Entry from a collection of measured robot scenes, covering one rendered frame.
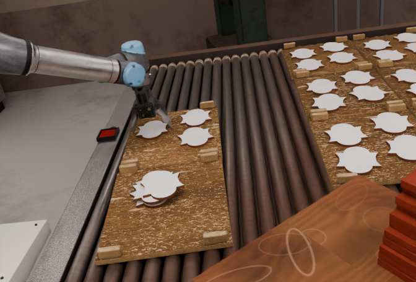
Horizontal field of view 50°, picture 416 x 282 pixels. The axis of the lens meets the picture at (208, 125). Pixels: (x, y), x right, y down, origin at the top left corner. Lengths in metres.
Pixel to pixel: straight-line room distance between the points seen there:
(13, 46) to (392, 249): 1.00
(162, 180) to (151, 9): 3.75
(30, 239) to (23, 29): 4.20
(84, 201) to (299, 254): 0.76
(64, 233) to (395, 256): 0.88
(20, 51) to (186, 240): 0.65
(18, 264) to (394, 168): 1.06
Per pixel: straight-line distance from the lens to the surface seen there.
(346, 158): 1.41
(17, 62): 1.26
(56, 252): 1.31
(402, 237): 0.88
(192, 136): 1.61
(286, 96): 1.89
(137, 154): 1.60
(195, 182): 1.37
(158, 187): 1.32
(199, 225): 1.21
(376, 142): 1.51
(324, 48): 2.34
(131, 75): 1.38
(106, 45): 5.17
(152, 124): 1.76
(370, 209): 1.06
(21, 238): 1.41
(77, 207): 1.45
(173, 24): 4.97
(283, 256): 0.95
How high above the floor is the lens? 1.70
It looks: 27 degrees down
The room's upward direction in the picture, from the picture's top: 9 degrees counter-clockwise
